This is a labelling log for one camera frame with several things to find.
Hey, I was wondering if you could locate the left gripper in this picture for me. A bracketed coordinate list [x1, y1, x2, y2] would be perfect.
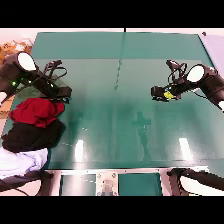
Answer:
[46, 85, 73, 104]

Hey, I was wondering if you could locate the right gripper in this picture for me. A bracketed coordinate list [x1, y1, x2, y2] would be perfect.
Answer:
[150, 85, 183, 103]

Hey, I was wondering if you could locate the red garment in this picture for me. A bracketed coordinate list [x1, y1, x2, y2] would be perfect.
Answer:
[8, 96, 66, 129]

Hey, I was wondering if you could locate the black garment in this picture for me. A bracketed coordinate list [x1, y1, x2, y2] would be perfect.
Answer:
[1, 119, 67, 154]

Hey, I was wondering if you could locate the cardboard box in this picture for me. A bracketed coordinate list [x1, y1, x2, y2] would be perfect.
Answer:
[0, 39, 35, 64]

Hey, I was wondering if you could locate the white garment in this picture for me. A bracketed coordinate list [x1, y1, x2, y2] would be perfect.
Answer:
[0, 146, 50, 181]

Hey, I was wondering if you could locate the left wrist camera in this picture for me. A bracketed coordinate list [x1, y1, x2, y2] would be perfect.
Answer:
[44, 59, 68, 80]

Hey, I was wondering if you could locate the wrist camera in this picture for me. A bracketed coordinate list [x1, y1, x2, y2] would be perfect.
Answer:
[165, 59, 188, 83]
[44, 59, 68, 80]

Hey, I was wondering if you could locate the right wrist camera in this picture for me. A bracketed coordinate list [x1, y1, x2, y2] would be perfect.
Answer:
[165, 59, 188, 83]

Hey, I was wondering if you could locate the silver frame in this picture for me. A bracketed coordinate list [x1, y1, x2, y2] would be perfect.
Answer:
[43, 166, 214, 197]

